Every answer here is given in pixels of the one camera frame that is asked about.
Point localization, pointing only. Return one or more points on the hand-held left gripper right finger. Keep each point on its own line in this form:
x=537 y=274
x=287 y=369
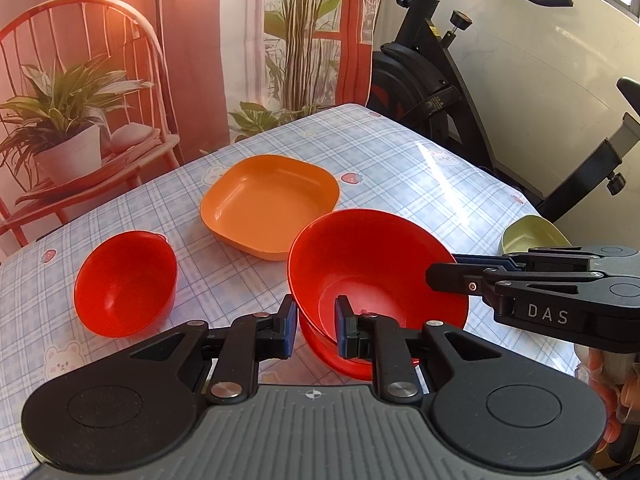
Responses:
x=343 y=332

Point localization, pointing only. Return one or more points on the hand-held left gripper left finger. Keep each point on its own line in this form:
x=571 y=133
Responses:
x=287 y=332

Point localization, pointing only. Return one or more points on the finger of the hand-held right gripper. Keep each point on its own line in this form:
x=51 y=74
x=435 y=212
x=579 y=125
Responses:
x=490 y=260
x=455 y=277

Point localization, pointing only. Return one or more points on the large red bowl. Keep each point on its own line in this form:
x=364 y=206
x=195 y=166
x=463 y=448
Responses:
x=370 y=260
x=320 y=356

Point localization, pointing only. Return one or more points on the light green bowl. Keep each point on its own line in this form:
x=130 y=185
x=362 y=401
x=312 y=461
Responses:
x=530 y=235

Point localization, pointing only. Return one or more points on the orange square plate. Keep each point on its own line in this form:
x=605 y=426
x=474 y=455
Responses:
x=265 y=200

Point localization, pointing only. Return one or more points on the small red bowl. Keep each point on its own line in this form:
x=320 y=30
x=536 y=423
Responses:
x=120 y=285

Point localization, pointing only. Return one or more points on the orange patterned cloth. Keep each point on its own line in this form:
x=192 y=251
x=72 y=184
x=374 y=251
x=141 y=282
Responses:
x=607 y=385

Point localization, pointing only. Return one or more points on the blue checked tablecloth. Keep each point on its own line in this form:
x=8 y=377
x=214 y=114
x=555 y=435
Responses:
x=400 y=160

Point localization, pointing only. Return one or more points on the black exercise bike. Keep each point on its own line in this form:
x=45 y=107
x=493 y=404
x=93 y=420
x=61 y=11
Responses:
x=430 y=80

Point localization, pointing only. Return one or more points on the printed wall backdrop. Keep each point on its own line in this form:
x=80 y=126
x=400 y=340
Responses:
x=200 y=60

